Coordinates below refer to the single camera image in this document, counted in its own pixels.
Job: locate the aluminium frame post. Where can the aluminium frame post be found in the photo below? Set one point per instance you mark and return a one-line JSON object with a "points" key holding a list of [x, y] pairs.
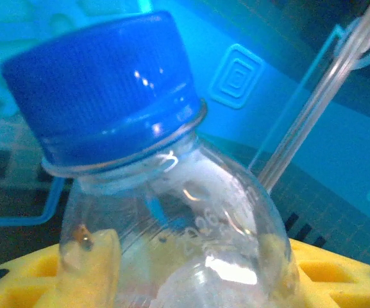
{"points": [[316, 106]]}

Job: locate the Pepsi bottle blue cap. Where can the Pepsi bottle blue cap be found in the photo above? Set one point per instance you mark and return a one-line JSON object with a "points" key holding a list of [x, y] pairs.
{"points": [[107, 80]]}

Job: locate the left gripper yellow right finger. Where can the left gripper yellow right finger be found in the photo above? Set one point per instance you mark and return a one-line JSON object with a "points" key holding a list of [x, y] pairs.
{"points": [[332, 295]]}

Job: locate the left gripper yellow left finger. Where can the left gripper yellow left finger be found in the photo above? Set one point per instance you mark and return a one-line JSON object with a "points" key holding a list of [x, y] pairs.
{"points": [[37, 285]]}

